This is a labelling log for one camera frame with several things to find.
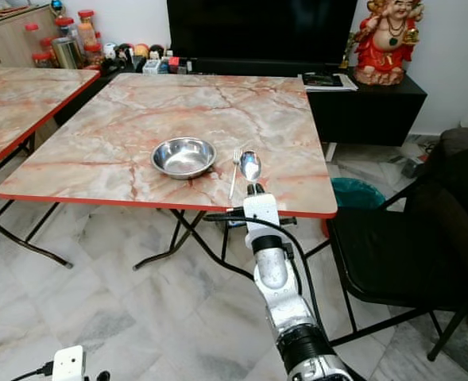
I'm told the silver spoon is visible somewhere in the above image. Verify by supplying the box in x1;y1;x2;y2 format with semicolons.
239;150;263;186

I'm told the silver fork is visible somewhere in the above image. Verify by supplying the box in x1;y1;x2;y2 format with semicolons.
228;148;244;200

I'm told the stainless steel bowl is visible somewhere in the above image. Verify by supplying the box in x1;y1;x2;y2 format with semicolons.
151;137;218;180

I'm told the teal waste bin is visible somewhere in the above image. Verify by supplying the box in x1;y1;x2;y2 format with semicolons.
329;177;388;212

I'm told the marble folding table with bowl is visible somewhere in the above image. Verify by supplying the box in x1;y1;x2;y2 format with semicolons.
0;73;338;288

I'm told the magazine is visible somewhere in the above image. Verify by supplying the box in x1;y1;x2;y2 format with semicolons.
301;72;359;92

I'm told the black folding chair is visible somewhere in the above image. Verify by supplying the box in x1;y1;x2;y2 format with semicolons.
325;127;468;363

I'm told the black television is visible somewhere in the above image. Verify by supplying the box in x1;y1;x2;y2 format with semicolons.
167;0;358;65

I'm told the small white box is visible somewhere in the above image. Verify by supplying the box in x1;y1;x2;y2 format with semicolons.
142;60;169;75

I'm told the red laughing Buddha statue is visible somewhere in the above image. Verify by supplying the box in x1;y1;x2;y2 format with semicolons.
353;0;424;87

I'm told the steel canister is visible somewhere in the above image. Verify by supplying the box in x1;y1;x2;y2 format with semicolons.
52;37;83;70

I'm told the tall red-lid plastic jar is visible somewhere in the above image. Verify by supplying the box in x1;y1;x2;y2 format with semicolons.
77;10;99;48

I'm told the bare marble folding table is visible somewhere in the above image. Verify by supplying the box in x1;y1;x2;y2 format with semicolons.
0;63;101;268

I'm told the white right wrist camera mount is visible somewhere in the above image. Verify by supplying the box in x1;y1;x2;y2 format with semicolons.
243;193;282;240

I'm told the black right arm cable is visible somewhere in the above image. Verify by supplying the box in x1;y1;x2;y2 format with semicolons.
203;209;320;326

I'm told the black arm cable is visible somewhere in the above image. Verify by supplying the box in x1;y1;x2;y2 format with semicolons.
203;209;320;326
13;362;54;380

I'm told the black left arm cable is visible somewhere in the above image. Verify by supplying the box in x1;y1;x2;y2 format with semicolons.
13;362;54;380

